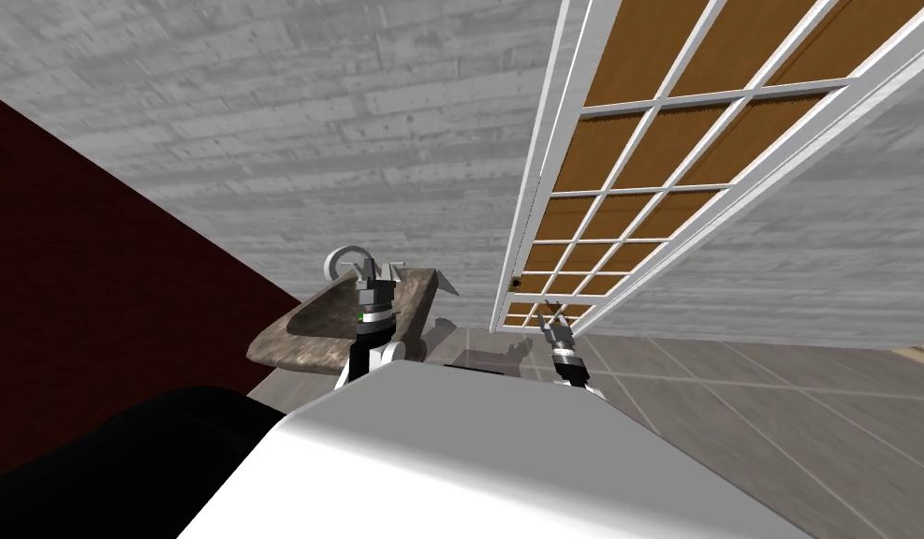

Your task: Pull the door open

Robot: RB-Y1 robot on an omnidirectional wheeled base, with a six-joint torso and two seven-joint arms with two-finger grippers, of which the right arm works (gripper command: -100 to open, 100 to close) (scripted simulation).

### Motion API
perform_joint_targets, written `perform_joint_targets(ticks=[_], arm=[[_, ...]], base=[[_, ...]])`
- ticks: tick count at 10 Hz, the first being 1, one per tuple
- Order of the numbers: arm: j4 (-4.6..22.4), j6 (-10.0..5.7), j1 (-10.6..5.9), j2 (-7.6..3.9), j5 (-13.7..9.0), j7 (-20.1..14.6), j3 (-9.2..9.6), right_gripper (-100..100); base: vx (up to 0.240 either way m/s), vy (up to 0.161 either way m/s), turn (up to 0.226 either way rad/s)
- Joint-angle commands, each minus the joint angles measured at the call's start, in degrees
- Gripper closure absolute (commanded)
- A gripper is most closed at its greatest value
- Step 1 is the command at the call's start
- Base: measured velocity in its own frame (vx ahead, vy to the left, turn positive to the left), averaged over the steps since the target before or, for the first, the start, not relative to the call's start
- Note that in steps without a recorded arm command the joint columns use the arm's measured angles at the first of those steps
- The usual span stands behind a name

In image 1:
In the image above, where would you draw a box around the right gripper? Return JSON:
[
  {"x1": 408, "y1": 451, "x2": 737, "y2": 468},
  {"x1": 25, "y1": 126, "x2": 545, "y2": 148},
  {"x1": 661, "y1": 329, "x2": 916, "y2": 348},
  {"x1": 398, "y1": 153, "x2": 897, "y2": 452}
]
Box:
[{"x1": 536, "y1": 299, "x2": 577, "y2": 350}]

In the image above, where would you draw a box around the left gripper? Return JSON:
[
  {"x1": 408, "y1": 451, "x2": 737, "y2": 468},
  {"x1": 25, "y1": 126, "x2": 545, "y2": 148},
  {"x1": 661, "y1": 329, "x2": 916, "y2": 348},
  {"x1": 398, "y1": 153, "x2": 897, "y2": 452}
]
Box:
[{"x1": 356, "y1": 257, "x2": 407, "y2": 308}]

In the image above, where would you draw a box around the silver curved faucet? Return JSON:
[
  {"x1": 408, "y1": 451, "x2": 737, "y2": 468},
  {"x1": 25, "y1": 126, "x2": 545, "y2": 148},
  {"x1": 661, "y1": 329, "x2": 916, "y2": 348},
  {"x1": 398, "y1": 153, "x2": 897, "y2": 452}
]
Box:
[{"x1": 323, "y1": 244, "x2": 407, "y2": 284}]

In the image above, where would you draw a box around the brown stone sink basin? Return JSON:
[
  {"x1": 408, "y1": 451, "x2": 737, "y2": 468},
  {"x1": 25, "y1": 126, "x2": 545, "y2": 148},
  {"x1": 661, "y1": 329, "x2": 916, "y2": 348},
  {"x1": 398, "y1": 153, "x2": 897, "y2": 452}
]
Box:
[{"x1": 245, "y1": 267, "x2": 461, "y2": 376}]

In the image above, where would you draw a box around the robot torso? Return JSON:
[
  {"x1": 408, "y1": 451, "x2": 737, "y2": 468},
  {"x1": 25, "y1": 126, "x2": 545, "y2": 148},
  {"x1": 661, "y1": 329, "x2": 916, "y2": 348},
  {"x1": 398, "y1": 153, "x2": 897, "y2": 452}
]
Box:
[{"x1": 176, "y1": 357, "x2": 814, "y2": 539}]

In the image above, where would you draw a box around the white door with brown panes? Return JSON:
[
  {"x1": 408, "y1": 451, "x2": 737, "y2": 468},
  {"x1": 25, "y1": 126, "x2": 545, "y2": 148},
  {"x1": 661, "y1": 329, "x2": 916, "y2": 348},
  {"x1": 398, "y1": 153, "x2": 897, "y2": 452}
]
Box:
[{"x1": 489, "y1": 0, "x2": 924, "y2": 337}]

